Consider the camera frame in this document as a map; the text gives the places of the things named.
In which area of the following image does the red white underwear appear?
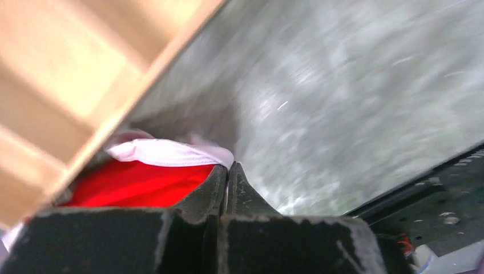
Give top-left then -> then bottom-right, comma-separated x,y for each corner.
0,129 -> 235,252

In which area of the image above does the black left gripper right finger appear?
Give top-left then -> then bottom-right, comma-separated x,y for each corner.
219,163 -> 387,273

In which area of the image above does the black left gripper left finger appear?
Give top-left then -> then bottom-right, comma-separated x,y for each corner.
1,166 -> 227,274

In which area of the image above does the wooden compartment tray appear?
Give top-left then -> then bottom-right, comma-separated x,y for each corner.
1,1 -> 222,230

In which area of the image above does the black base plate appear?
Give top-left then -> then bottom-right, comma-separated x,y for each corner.
347,144 -> 483,256

